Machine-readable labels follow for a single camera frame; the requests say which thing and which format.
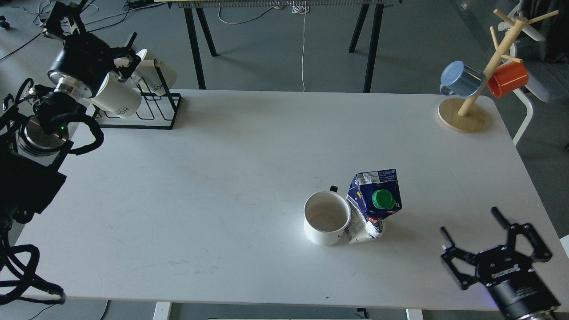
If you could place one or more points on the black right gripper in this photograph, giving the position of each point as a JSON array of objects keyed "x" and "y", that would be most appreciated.
[{"x": 506, "y": 271}]

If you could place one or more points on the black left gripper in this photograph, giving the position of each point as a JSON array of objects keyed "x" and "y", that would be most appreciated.
[{"x": 85, "y": 60}]

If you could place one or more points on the blue milk carton green cap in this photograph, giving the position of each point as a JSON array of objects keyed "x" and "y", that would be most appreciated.
[{"x": 373, "y": 197}]

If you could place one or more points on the white smiley face mug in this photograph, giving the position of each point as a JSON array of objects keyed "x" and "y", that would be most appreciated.
[{"x": 326, "y": 216}]

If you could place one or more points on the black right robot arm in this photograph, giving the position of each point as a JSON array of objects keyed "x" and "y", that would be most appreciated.
[{"x": 507, "y": 271}]

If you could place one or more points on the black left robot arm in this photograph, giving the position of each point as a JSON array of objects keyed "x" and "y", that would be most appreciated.
[{"x": 40, "y": 126}]

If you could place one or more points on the white ribbed mug front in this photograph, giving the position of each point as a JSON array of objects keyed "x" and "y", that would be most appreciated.
[{"x": 117, "y": 98}]

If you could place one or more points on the white ribbed mug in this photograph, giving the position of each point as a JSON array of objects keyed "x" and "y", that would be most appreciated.
[
  {"x": 117, "y": 98},
  {"x": 153, "y": 74}
]

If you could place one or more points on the white ribbed mug rear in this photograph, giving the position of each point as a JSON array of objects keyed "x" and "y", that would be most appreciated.
[{"x": 153, "y": 74}]

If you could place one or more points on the wooden mug tree stand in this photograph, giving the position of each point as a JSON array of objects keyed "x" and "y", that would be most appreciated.
[{"x": 465, "y": 115}]

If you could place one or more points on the blue metallic mug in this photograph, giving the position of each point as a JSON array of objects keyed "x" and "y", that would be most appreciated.
[{"x": 461, "y": 80}]

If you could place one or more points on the orange mug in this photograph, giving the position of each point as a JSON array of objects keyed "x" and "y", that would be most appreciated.
[{"x": 507, "y": 78}]

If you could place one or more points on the black trestle table legs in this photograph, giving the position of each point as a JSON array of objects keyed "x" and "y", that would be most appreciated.
[{"x": 285, "y": 35}]

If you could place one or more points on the white chair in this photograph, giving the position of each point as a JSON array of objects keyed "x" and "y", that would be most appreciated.
[{"x": 546, "y": 60}]

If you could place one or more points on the black wire mug rack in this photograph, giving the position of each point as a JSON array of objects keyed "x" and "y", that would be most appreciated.
[{"x": 155, "y": 112}]

